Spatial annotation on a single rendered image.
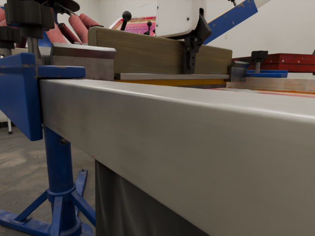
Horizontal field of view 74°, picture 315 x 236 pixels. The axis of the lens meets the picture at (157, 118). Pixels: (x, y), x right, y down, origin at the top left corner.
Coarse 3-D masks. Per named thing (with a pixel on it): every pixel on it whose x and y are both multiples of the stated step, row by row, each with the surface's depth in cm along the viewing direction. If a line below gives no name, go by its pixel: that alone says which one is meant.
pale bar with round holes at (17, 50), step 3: (0, 48) 41; (15, 48) 43; (18, 48) 43; (21, 48) 43; (0, 51) 41; (3, 51) 41; (12, 51) 42; (15, 51) 43; (18, 51) 43; (21, 51) 43; (24, 51) 44; (27, 51) 44; (0, 54) 42; (3, 54) 42; (12, 54) 42; (39, 57) 48
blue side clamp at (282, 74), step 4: (248, 72) 62; (252, 72) 62; (264, 72) 59; (268, 72) 58; (272, 72) 58; (276, 72) 57; (280, 72) 56; (284, 72) 56; (248, 76) 59; (252, 76) 58; (256, 76) 57; (260, 76) 56; (264, 76) 56; (268, 76) 55; (272, 76) 54; (276, 76) 53; (280, 76) 53; (284, 76) 54
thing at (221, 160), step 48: (48, 96) 15; (96, 96) 10; (144, 96) 7; (192, 96) 6; (240, 96) 7; (288, 96) 7; (96, 144) 10; (144, 144) 8; (192, 144) 6; (240, 144) 5; (288, 144) 4; (192, 192) 6; (240, 192) 5; (288, 192) 4
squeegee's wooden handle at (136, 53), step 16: (96, 32) 30; (112, 32) 31; (128, 32) 33; (128, 48) 33; (144, 48) 35; (160, 48) 38; (176, 48) 41; (208, 48) 47; (224, 48) 52; (128, 64) 34; (144, 64) 36; (160, 64) 38; (176, 64) 41; (208, 64) 48; (224, 64) 53
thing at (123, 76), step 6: (120, 78) 32; (126, 78) 32; (132, 78) 33; (138, 78) 34; (144, 78) 35; (150, 78) 36; (156, 78) 37; (162, 78) 38; (168, 78) 39; (174, 78) 40; (180, 78) 41; (186, 78) 42; (192, 78) 43; (198, 78) 45; (204, 78) 46; (210, 78) 48; (216, 78) 49; (222, 78) 51; (228, 78) 53
